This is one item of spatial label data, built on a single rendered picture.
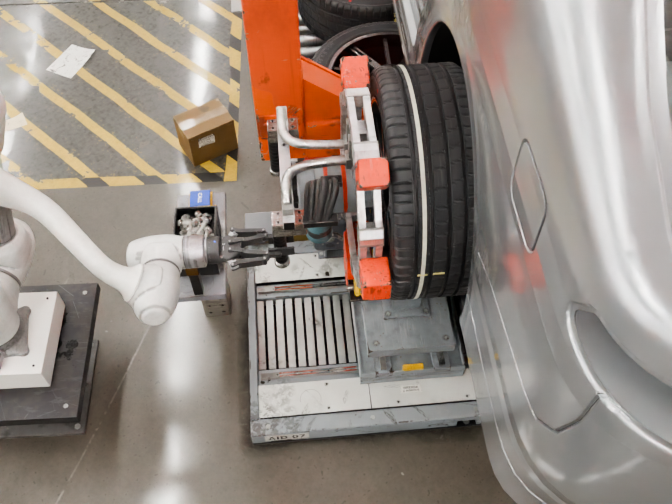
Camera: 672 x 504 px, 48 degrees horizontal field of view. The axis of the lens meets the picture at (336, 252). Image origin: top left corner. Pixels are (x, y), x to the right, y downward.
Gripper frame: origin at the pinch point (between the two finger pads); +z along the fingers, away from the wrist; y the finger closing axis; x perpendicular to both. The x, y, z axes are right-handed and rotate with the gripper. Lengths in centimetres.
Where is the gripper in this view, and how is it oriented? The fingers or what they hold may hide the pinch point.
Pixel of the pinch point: (281, 245)
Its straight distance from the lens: 205.9
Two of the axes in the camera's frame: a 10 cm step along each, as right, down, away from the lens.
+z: 10.0, -0.8, 0.4
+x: -0.1, -5.8, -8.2
